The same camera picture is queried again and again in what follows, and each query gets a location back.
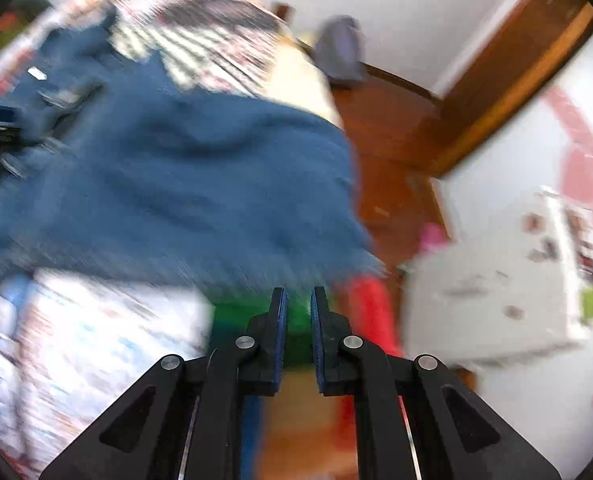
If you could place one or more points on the green plastic object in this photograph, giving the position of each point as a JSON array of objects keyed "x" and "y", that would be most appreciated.
[{"x": 241, "y": 330}]

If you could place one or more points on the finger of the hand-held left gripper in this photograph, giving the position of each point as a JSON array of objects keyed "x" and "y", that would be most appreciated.
[{"x": 66, "y": 97}]

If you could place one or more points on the blue denim jeans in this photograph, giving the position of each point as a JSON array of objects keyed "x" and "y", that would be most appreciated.
[{"x": 201, "y": 175}]

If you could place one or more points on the wooden door frame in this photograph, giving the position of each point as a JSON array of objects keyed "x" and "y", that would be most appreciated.
[{"x": 516, "y": 70}]

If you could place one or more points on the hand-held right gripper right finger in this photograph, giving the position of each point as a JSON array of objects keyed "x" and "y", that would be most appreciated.
[{"x": 316, "y": 340}]

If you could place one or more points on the white box with stickers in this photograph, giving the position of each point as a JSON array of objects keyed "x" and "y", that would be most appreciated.
[{"x": 496, "y": 290}]

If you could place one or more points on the grey bag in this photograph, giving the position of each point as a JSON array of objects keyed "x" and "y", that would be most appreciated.
[{"x": 341, "y": 50}]

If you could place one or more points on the red plastic object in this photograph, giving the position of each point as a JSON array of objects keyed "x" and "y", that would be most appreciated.
[{"x": 374, "y": 315}]

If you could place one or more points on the printed patchwork blanket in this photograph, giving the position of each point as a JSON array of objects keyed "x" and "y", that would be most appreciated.
[{"x": 206, "y": 40}]

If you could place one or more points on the pink small object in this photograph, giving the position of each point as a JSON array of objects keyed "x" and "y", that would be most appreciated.
[{"x": 432, "y": 240}]

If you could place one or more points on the cream mattress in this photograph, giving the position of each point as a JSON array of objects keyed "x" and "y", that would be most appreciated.
[{"x": 304, "y": 85}]

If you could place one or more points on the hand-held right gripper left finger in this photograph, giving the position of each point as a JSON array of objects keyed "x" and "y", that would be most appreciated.
[{"x": 281, "y": 340}]

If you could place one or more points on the pink wall decoration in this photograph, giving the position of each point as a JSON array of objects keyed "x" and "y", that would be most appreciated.
[{"x": 586, "y": 150}]

